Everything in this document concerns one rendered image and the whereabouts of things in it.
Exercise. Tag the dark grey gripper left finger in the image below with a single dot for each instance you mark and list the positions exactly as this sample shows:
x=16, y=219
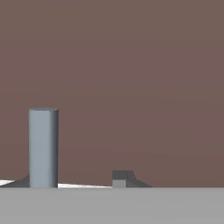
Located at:
x=23, y=183

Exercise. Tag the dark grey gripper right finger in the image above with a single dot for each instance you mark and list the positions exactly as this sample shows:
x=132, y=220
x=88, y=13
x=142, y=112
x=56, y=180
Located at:
x=122, y=178

